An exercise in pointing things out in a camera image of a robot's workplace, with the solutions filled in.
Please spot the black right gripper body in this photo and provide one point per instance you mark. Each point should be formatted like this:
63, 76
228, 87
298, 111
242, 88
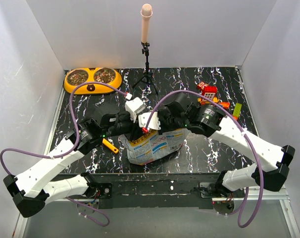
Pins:
168, 122

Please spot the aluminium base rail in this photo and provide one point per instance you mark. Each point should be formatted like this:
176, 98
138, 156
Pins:
161, 216

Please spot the yellow double pet bowl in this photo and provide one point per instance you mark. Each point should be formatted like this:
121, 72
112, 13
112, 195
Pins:
78, 76

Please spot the red owl toy block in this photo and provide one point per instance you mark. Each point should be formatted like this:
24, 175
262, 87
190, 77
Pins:
201, 85

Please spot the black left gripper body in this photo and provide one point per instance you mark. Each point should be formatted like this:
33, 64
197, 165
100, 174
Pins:
124, 126

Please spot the white cartoon pet food bag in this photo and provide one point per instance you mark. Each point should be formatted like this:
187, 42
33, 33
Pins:
153, 146

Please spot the yellow plastic food scoop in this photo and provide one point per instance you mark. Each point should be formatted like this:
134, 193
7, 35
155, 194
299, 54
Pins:
110, 146

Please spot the pink microphone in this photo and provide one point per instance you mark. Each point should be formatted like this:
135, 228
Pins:
146, 13

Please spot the red yellow toy block truck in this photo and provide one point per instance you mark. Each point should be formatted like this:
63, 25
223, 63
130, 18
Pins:
210, 93

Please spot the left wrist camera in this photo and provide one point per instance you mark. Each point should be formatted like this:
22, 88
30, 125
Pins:
134, 107

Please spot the green toy building brick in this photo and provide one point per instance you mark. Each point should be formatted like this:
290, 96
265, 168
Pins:
237, 110

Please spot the orange curved toy track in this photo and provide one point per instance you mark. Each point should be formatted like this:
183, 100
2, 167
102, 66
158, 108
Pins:
225, 105

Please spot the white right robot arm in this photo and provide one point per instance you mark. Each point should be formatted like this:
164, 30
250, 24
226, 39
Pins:
271, 162

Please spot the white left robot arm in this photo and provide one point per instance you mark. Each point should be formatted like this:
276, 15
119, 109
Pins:
34, 188

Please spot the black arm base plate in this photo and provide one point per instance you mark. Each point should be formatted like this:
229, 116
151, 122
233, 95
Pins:
150, 190

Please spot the black tripod stand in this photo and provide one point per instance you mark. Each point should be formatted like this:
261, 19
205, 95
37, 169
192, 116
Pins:
147, 77

